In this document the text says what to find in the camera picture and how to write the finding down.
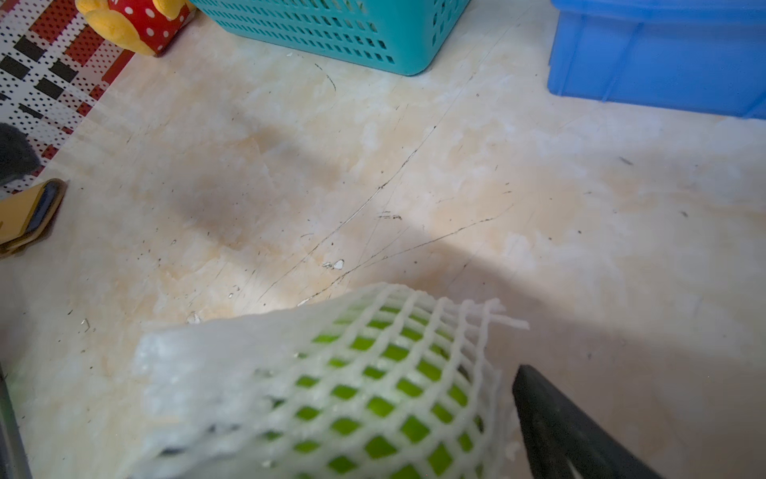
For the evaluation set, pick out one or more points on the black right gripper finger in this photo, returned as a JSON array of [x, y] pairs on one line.
[[561, 440]]

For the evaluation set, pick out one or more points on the green custard apple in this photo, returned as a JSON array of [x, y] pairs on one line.
[[397, 388]]

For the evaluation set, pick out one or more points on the blue plastic tray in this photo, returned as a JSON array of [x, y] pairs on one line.
[[700, 56]]

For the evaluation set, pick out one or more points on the teal plastic basket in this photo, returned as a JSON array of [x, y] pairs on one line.
[[397, 36]]

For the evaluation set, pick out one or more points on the yellow block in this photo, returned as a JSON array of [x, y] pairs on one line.
[[27, 217]]

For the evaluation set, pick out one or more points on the yellow red plush toy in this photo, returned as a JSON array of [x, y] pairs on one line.
[[145, 27]]

